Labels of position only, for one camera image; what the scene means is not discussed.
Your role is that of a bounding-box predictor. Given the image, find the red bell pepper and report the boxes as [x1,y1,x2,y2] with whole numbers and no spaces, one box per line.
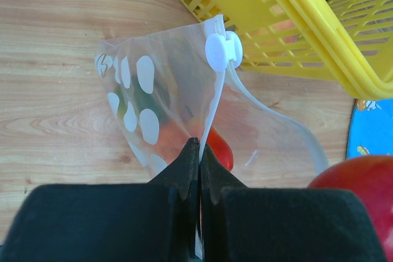
[207,128,234,171]

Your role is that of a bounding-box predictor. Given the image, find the blue cartoon cloth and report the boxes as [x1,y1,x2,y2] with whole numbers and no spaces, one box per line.
[346,99,392,159]

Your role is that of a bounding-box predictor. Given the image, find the yellow plastic basket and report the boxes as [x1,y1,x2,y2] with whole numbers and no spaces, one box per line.
[180,0,392,100]

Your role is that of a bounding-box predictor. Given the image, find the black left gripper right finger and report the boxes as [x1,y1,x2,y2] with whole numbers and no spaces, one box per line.
[200,148,387,261]

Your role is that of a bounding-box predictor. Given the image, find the orange persimmon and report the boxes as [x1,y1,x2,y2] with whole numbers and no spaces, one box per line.
[154,120,198,163]

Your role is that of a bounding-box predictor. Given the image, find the red apple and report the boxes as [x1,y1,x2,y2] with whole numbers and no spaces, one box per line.
[308,155,392,261]

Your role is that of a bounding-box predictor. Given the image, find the green mango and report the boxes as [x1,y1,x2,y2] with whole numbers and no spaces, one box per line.
[114,74,170,123]

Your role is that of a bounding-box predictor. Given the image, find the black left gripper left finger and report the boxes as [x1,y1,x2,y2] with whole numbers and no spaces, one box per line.
[1,138,199,261]

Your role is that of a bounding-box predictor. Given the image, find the clear polka dot zip bag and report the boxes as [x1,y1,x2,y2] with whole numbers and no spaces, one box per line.
[95,15,328,187]

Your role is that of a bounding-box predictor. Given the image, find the peach fruit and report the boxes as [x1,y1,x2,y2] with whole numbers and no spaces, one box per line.
[246,20,298,60]

